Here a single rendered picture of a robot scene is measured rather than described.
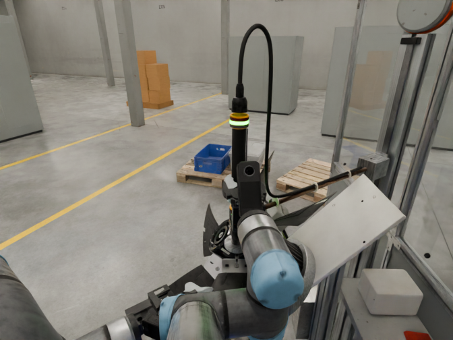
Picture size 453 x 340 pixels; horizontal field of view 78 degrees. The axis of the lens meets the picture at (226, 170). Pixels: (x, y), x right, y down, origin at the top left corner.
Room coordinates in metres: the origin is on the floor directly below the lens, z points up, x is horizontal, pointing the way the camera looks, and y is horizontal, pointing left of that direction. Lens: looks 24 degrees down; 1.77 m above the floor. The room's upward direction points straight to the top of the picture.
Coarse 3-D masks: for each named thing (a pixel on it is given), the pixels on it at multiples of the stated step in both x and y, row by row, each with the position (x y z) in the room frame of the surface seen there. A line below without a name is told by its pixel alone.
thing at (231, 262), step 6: (228, 258) 0.66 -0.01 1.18; (234, 258) 0.66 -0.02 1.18; (222, 264) 0.64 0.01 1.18; (234, 264) 0.64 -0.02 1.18; (240, 264) 0.64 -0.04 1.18; (222, 270) 0.62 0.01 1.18; (228, 270) 0.62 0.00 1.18; (234, 270) 0.62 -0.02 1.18; (240, 270) 0.62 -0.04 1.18; (246, 270) 0.62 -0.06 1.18
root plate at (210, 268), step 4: (212, 256) 0.72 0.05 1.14; (216, 256) 0.72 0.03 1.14; (208, 260) 0.72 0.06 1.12; (212, 260) 0.72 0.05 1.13; (216, 260) 0.71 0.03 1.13; (220, 260) 0.71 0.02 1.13; (204, 264) 0.71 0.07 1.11; (208, 264) 0.71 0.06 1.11; (212, 264) 0.71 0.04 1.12; (216, 264) 0.70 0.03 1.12; (220, 264) 0.70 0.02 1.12; (208, 268) 0.70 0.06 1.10; (212, 268) 0.70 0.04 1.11; (220, 268) 0.69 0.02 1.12; (208, 272) 0.70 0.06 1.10; (212, 272) 0.69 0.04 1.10; (216, 272) 0.69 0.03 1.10; (220, 272) 0.69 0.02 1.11; (212, 276) 0.68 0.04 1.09
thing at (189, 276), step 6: (192, 270) 0.72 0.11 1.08; (198, 270) 0.71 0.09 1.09; (204, 270) 0.70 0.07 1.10; (186, 276) 0.71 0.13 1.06; (192, 276) 0.70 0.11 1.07; (198, 276) 0.69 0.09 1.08; (204, 276) 0.69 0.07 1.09; (210, 276) 0.68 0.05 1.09; (174, 282) 0.73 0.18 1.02; (180, 282) 0.71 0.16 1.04; (186, 282) 0.70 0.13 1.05; (192, 282) 0.69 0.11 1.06; (198, 282) 0.68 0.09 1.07; (204, 282) 0.68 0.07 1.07; (210, 282) 0.67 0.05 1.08; (174, 288) 0.71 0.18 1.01; (180, 288) 0.69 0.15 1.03; (174, 294) 0.69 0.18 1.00
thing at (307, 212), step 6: (324, 198) 0.62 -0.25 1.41; (312, 204) 0.61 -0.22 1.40; (318, 204) 0.57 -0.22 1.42; (300, 210) 0.60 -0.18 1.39; (306, 210) 0.57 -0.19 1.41; (312, 210) 0.55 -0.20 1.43; (282, 216) 0.63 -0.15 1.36; (288, 216) 0.60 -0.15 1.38; (294, 216) 0.57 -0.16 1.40; (300, 216) 0.55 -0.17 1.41; (306, 216) 0.53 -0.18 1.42; (276, 222) 0.59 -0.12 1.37; (282, 222) 0.56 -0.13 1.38; (288, 222) 0.54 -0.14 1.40; (294, 222) 0.53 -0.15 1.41; (300, 222) 0.51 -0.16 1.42
